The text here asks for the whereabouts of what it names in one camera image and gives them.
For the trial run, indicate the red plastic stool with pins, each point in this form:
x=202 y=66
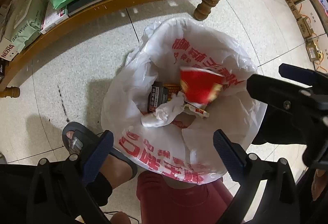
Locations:
x=161 y=203

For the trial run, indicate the white Nezha box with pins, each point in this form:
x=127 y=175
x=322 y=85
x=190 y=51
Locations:
x=7 y=50

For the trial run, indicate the black cigarette box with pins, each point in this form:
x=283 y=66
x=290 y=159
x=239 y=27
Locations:
x=158 y=95

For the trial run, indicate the blue black finger of the right gripper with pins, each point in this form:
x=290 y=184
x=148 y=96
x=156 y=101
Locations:
x=291 y=98

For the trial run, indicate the red white small box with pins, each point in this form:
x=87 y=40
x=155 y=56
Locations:
x=53 y=17

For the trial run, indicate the baby wipes pack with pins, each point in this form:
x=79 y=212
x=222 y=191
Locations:
x=24 y=22

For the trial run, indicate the red paper cup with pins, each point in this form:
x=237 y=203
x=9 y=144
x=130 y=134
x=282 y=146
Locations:
x=200 y=85

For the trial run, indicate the white plastic trash bag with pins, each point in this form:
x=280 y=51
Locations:
x=183 y=149

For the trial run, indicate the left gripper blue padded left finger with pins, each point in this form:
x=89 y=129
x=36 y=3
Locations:
x=95 y=157

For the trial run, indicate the crumpled white tissue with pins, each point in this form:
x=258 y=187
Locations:
x=165 y=113

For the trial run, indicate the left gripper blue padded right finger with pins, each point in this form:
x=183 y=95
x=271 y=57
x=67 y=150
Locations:
x=232 y=155

